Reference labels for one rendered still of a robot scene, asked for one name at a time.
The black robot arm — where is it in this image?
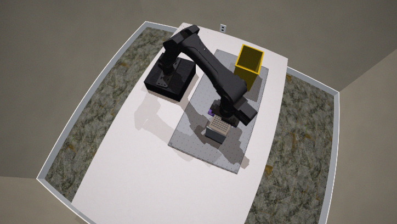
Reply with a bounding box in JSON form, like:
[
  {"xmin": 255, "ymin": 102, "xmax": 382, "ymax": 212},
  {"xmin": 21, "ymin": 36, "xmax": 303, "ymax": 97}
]
[{"xmin": 156, "ymin": 25, "xmax": 258, "ymax": 126}]

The white well plate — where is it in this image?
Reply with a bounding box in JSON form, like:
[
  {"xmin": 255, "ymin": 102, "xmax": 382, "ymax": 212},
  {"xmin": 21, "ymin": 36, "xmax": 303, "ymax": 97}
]
[{"xmin": 208, "ymin": 115, "xmax": 230, "ymax": 136}]

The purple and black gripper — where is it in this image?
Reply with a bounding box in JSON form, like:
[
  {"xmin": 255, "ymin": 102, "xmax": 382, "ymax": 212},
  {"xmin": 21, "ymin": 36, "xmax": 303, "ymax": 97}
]
[{"xmin": 208, "ymin": 99, "xmax": 240, "ymax": 128}]

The yellow open-top bin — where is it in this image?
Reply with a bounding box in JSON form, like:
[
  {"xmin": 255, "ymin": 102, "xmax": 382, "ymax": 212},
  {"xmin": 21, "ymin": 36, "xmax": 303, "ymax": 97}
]
[{"xmin": 234, "ymin": 44, "xmax": 264, "ymax": 91}]

